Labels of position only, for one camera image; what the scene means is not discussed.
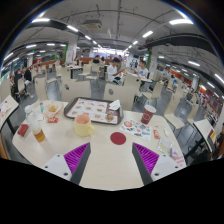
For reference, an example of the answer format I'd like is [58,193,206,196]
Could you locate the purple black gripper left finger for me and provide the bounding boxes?
[43,143,91,185]

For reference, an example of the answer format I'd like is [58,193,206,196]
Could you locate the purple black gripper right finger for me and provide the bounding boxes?
[132,143,181,185]

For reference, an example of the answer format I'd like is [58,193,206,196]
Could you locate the clear plastic wrapper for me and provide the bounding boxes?
[158,138,173,155]

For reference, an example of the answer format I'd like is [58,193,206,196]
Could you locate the small red sauce packet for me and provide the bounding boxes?
[153,130,160,139]

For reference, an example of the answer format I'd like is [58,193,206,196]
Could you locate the pale yellow mug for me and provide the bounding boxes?
[74,114,95,137]

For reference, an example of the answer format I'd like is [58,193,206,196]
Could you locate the colourful sticker sheet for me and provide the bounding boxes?
[120,119,152,141]

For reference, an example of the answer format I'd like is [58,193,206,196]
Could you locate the red round coaster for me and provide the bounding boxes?
[110,132,126,145]

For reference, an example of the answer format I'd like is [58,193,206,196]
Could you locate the red paper cup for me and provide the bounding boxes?
[141,105,156,124]

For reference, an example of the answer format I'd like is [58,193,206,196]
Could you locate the beige chair far right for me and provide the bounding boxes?
[164,95,185,130]

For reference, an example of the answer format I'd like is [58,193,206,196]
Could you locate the beige chair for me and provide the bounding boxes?
[164,95,185,130]
[62,79,91,102]
[103,83,138,111]

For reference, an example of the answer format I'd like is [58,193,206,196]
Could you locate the plastic bag with food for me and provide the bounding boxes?
[44,103,64,123]

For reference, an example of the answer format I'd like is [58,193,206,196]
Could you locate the plastic bottle with orange drink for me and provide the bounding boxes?
[25,105,45,142]

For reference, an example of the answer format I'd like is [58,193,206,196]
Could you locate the brown food tray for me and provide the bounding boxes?
[64,97,123,125]

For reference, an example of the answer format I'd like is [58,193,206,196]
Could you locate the white crumpled napkin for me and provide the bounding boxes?
[109,100,120,110]

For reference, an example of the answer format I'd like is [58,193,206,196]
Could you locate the beige chair left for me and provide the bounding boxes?
[62,79,91,102]

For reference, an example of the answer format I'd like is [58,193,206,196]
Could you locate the person in light shirt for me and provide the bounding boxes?
[137,61,148,77]

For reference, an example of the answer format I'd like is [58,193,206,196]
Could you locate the person in white shirt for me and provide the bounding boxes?
[107,58,123,85]

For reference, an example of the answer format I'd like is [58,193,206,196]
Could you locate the person in dark clothes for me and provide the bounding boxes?
[14,70,22,95]

